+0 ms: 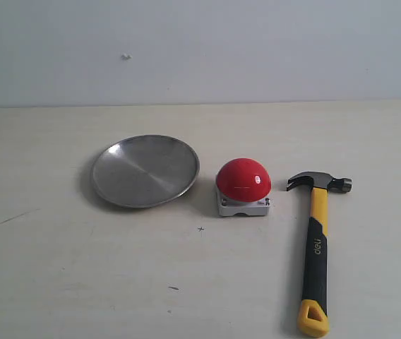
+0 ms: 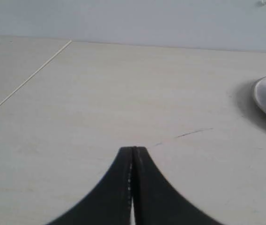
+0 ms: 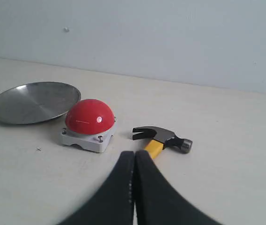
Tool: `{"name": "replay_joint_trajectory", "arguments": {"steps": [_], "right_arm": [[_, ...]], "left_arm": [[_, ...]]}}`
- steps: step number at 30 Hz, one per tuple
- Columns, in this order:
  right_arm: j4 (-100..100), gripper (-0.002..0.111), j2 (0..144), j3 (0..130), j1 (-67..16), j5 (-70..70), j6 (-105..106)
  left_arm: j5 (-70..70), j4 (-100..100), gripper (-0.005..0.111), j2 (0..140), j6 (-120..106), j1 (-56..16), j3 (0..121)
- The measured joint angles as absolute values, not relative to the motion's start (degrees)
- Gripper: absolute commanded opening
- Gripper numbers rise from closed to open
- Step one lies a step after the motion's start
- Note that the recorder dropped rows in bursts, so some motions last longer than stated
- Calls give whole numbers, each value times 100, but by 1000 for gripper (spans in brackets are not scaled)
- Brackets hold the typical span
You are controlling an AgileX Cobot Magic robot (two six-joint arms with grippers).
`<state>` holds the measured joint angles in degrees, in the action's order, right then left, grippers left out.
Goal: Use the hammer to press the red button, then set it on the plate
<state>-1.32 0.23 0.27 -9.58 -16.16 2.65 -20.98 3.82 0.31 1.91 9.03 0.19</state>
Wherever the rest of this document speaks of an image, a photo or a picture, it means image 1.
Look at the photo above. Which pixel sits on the yellow black claw hammer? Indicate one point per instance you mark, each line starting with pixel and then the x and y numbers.
pixel 312 318

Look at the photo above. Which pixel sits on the red dome push button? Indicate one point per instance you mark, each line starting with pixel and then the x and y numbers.
pixel 242 187

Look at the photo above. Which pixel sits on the round stainless steel plate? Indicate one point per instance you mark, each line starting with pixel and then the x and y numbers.
pixel 144 171

